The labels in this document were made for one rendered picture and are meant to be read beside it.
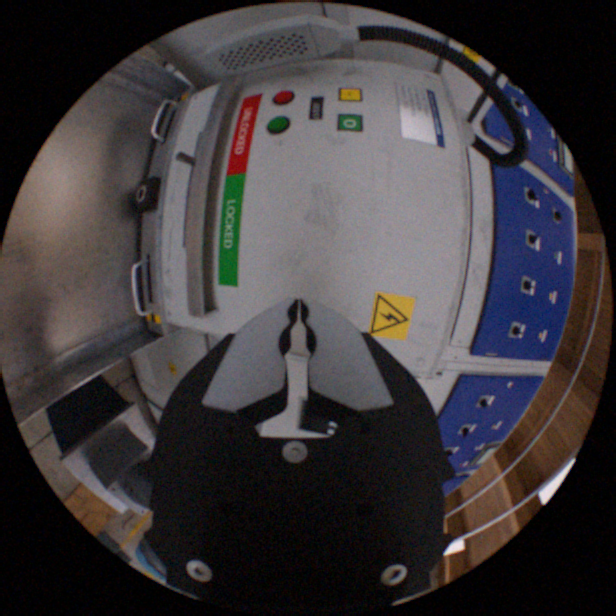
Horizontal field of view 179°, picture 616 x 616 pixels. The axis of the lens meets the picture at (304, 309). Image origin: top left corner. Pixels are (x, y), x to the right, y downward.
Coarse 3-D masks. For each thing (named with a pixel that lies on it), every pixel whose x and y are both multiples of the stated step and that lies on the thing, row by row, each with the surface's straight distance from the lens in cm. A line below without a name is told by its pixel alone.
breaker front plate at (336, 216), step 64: (320, 64) 41; (384, 64) 41; (192, 128) 43; (256, 128) 33; (320, 128) 29; (384, 128) 29; (448, 128) 33; (256, 192) 27; (320, 192) 24; (384, 192) 25; (448, 192) 27; (256, 256) 26; (320, 256) 23; (384, 256) 23; (448, 256) 26; (192, 320) 36; (448, 320) 27
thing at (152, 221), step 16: (176, 96) 57; (192, 96) 52; (176, 112) 50; (176, 128) 46; (160, 144) 48; (160, 160) 45; (160, 176) 42; (160, 192) 40; (160, 208) 40; (144, 224) 43; (160, 224) 40; (144, 240) 43; (160, 240) 40; (144, 256) 43; (160, 256) 40; (144, 272) 43; (160, 272) 40; (144, 288) 44; (160, 288) 40; (160, 304) 40
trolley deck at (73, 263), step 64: (64, 128) 46; (128, 128) 50; (64, 192) 42; (128, 192) 46; (0, 256) 41; (64, 256) 41; (128, 256) 45; (0, 320) 42; (64, 320) 41; (128, 320) 46
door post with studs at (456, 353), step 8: (448, 344) 62; (448, 352) 63; (456, 352) 65; (464, 352) 66; (456, 360) 66; (464, 360) 68; (472, 360) 70; (480, 360) 72; (488, 360) 75; (496, 360) 78; (504, 360) 81; (512, 360) 84; (520, 360) 89
